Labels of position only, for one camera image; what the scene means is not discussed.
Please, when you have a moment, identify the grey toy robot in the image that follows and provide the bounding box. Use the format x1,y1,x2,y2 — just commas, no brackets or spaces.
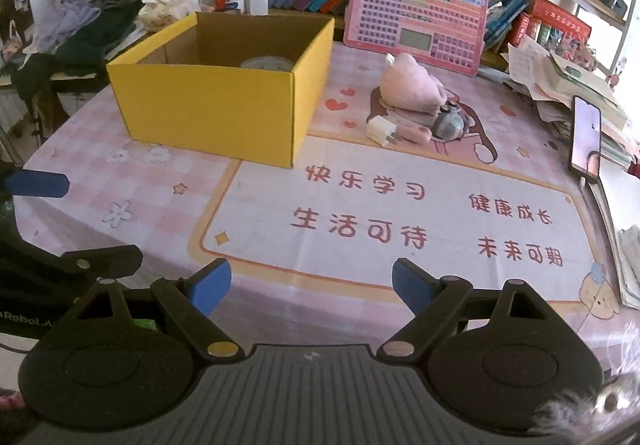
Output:
431,103,470,143

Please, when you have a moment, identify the white plug adapter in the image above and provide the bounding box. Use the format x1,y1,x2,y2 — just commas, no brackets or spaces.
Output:
366,116,397,147

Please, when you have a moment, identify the pink cartoon desk mat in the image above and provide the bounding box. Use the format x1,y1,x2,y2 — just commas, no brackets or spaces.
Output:
15,45,639,349

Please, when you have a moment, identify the pile of clothes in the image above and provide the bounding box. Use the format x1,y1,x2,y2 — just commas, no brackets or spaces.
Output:
11,0,142,104

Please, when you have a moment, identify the pink rectangular case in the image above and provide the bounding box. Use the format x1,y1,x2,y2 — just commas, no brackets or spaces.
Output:
395,119,432,146

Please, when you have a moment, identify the pink plush toy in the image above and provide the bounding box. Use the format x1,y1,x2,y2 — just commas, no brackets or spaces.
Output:
380,53,447,115

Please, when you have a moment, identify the yellow cardboard box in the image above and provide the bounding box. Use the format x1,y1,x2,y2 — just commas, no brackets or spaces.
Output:
106,13,334,168

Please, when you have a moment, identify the white tissue pack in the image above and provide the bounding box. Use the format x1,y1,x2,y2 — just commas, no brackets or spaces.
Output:
138,0,201,32

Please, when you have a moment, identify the smartphone with video call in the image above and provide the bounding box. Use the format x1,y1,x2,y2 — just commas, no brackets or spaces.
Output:
568,95,602,183

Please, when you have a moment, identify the stack of papers and books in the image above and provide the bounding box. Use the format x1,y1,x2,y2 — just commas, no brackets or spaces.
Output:
502,37,639,169

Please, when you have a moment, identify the clear plastic round container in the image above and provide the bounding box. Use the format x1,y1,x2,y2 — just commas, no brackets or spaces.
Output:
240,55,294,72

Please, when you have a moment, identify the pink toy learning tablet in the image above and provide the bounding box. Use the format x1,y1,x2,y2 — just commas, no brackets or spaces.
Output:
343,0,488,76

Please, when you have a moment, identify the red book box set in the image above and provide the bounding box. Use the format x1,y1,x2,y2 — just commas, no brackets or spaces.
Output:
510,0,591,46

